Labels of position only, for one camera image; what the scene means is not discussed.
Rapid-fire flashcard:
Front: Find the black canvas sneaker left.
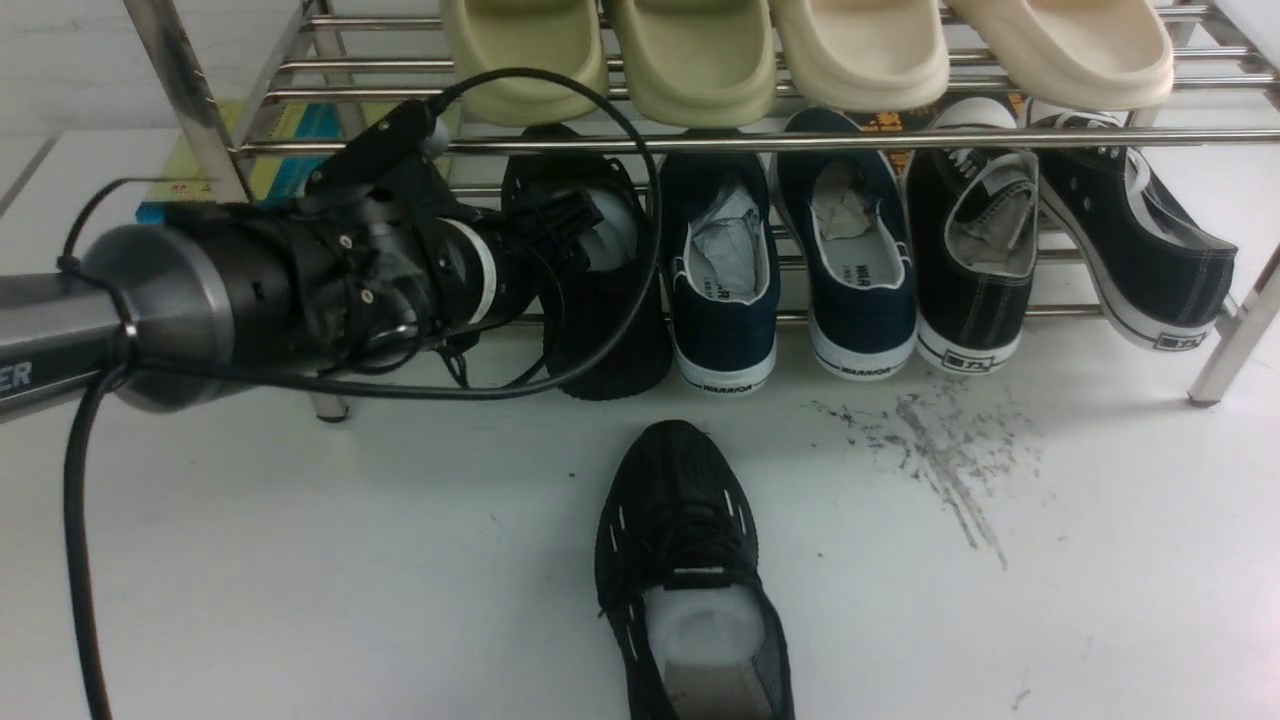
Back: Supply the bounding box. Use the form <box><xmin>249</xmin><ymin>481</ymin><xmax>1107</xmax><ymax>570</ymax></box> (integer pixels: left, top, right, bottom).
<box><xmin>901</xmin><ymin>146</ymin><xmax>1041</xmax><ymax>375</ymax></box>

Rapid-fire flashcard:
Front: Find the cream foam slipper left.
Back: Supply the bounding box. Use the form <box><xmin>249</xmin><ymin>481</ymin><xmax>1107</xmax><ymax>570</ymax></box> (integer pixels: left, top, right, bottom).
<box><xmin>769</xmin><ymin>1</ymin><xmax>950</xmax><ymax>113</ymax></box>

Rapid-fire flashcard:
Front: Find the navy canvas shoe left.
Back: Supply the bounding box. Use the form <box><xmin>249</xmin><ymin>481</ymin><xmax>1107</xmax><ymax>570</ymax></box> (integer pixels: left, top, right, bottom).
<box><xmin>652</xmin><ymin>152</ymin><xmax>781</xmax><ymax>397</ymax></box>

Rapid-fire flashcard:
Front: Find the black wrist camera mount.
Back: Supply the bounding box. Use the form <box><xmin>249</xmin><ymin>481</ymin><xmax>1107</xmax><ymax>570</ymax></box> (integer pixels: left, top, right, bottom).
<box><xmin>303</xmin><ymin>100</ymin><xmax>456</xmax><ymax>217</ymax></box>

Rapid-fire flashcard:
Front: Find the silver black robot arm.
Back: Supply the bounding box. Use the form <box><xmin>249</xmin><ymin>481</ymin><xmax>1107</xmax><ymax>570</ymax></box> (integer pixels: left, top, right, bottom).
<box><xmin>1</xmin><ymin>184</ymin><xmax>602</xmax><ymax>420</ymax></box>

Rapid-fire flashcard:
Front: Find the black cable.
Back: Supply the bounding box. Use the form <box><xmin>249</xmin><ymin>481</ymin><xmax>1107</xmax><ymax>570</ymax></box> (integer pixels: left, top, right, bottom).
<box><xmin>61</xmin><ymin>67</ymin><xmax>663</xmax><ymax>720</ymax></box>

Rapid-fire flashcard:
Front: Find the black canvas sneaker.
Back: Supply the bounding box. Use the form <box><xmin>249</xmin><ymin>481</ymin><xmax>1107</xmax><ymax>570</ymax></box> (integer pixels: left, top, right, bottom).
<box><xmin>1036</xmin><ymin>145</ymin><xmax>1238</xmax><ymax>354</ymax></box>
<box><xmin>901</xmin><ymin>146</ymin><xmax>1041</xmax><ymax>375</ymax></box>

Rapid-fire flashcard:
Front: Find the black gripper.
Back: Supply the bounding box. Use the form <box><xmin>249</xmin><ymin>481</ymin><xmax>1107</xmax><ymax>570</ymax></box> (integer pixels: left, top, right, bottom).
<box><xmin>430</xmin><ymin>188</ymin><xmax>603</xmax><ymax>336</ymax></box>

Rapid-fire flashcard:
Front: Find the green foam slipper left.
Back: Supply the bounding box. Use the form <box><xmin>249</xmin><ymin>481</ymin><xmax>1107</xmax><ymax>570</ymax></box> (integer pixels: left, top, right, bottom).
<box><xmin>440</xmin><ymin>1</ymin><xmax>609</xmax><ymax>128</ymax></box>

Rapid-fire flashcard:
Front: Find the black mesh sneaker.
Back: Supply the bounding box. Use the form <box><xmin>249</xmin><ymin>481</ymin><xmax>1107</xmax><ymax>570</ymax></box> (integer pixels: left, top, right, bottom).
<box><xmin>500</xmin><ymin>152</ymin><xmax>673</xmax><ymax>402</ymax></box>
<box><xmin>593</xmin><ymin>420</ymin><xmax>795</xmax><ymax>719</ymax></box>

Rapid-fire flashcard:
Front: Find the cream foam slipper right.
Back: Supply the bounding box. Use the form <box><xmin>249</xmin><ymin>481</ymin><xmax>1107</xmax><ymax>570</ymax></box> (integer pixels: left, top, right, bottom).
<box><xmin>947</xmin><ymin>1</ymin><xmax>1175</xmax><ymax>111</ymax></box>

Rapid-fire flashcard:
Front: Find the navy canvas shoe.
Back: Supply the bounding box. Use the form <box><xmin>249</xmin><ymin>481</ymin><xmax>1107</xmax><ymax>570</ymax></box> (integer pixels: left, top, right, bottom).
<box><xmin>769</xmin><ymin>149</ymin><xmax>918</xmax><ymax>380</ymax></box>
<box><xmin>652</xmin><ymin>152</ymin><xmax>781</xmax><ymax>397</ymax></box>

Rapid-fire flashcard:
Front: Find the blue yellow book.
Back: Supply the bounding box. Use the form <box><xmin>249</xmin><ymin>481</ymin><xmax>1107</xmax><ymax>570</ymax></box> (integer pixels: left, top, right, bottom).
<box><xmin>134</xmin><ymin>104</ymin><xmax>340</xmax><ymax>224</ymax></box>

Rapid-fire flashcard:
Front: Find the black canvas sneaker right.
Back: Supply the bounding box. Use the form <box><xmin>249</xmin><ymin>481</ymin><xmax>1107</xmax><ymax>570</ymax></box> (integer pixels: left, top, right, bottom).
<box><xmin>1036</xmin><ymin>145</ymin><xmax>1238</xmax><ymax>354</ymax></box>

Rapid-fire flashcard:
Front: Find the navy canvas shoe right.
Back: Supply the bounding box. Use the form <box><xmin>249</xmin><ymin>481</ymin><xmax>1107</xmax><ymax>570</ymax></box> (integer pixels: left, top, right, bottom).
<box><xmin>769</xmin><ymin>149</ymin><xmax>918</xmax><ymax>380</ymax></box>

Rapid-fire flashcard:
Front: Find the cream foam slipper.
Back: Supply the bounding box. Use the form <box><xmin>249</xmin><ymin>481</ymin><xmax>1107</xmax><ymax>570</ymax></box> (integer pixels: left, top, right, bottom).
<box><xmin>947</xmin><ymin>1</ymin><xmax>1175</xmax><ymax>111</ymax></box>
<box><xmin>769</xmin><ymin>1</ymin><xmax>950</xmax><ymax>113</ymax></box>

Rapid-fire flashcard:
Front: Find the stainless steel shoe rack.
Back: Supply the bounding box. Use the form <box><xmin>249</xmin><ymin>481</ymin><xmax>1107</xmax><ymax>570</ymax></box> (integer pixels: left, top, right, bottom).
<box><xmin>123</xmin><ymin>1</ymin><xmax>1277</xmax><ymax>407</ymax></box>

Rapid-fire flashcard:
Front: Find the green foam slipper right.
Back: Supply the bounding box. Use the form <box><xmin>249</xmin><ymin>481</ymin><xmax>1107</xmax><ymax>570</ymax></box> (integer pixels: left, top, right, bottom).
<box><xmin>602</xmin><ymin>1</ymin><xmax>778</xmax><ymax>129</ymax></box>

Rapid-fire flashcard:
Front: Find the green foam slipper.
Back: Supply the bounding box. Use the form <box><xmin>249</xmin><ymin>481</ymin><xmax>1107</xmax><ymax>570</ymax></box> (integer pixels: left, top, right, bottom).
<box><xmin>602</xmin><ymin>1</ymin><xmax>778</xmax><ymax>129</ymax></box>
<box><xmin>440</xmin><ymin>1</ymin><xmax>609</xmax><ymax>128</ymax></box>

